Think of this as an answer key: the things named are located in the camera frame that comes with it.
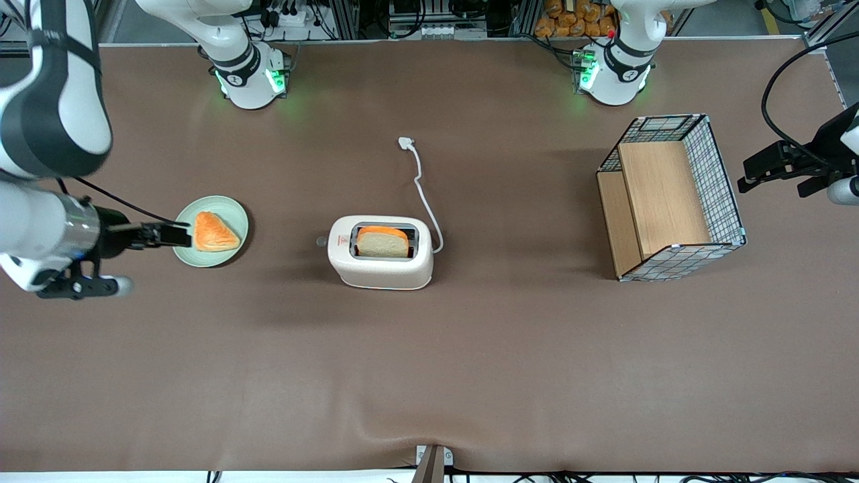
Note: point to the pale green round plate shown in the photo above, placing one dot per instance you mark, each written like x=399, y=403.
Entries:
x=231, y=211

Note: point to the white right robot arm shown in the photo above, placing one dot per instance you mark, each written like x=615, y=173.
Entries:
x=60, y=100

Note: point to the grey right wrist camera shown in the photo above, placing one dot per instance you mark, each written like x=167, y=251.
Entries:
x=80, y=287

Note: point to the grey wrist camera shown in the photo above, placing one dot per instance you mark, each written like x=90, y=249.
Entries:
x=844, y=191
x=80, y=287

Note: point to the brown table cover mat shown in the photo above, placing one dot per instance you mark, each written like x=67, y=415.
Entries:
x=429, y=369

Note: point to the grey metal bracket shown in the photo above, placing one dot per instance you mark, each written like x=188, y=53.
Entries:
x=433, y=463

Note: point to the orange triangular pastry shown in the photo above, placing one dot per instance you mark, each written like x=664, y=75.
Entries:
x=213, y=233

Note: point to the white bread slice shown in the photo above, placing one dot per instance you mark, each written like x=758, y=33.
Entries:
x=382, y=247

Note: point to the bag of orange bread rolls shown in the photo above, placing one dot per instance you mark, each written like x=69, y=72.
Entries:
x=570, y=19

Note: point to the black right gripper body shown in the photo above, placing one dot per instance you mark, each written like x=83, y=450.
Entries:
x=113, y=233

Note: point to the light wooden shelf board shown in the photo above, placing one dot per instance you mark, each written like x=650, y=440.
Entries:
x=661, y=194

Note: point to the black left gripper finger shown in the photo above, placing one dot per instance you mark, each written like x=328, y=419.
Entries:
x=813, y=186
x=765, y=166

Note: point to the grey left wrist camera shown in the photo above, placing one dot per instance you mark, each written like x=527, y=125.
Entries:
x=844, y=191

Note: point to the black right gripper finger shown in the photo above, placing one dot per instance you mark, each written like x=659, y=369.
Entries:
x=176, y=242
x=174, y=230

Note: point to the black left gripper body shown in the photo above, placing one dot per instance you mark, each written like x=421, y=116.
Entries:
x=823, y=146

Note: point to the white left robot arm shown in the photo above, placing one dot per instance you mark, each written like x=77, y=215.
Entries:
x=624, y=67

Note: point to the white toaster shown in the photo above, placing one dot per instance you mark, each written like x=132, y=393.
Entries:
x=382, y=272

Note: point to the white power strip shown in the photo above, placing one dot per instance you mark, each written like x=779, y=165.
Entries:
x=292, y=15

